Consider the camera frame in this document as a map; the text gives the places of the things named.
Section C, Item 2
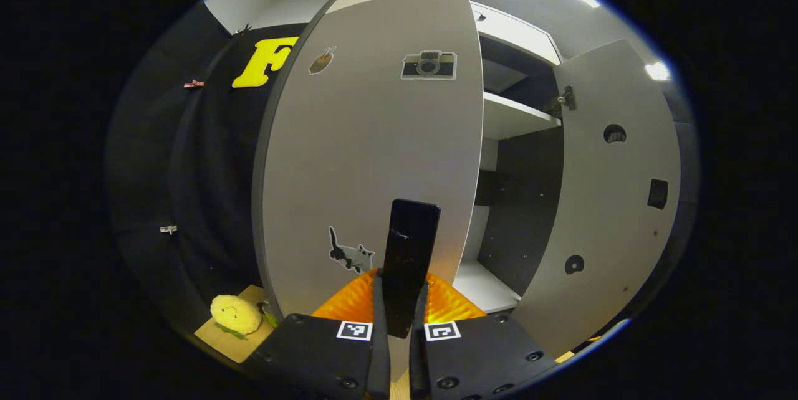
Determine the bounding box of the beige cabinet door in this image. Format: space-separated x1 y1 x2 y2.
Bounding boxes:
252 0 485 338
514 39 681 357

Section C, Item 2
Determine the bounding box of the yellow plush toy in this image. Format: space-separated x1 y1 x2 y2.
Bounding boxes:
210 294 278 338

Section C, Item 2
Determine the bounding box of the white cabinet shelf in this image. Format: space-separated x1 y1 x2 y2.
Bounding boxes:
481 92 562 141

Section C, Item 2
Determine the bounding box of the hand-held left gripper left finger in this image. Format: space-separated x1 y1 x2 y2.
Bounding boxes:
240 269 392 400

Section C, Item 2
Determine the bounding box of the black door handle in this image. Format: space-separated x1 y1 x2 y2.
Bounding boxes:
382 199 441 340

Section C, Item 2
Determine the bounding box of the metal door hinge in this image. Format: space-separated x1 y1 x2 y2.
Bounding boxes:
549 85 577 115

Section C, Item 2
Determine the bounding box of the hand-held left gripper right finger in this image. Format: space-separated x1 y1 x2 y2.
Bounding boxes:
408 272 559 400

